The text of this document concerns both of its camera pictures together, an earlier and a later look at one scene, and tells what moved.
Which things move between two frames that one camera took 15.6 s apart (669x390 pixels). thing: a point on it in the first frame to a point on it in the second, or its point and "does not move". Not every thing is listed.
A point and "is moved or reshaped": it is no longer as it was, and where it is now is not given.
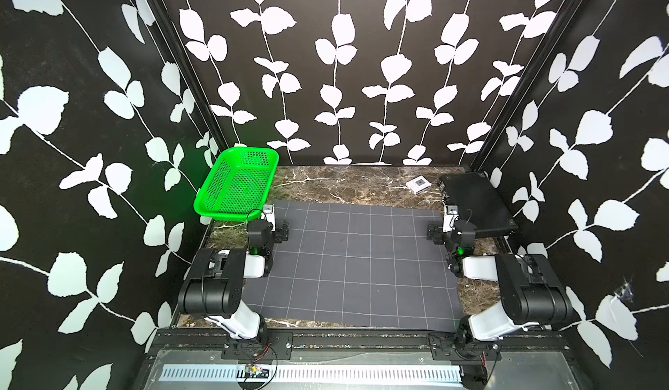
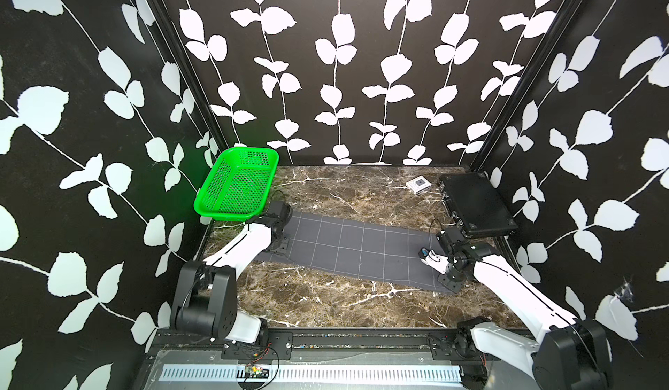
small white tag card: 419,184 does not move
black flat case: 477,203 does not move
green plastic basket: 238,183 does not move
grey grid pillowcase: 360,266 is moved or reshaped
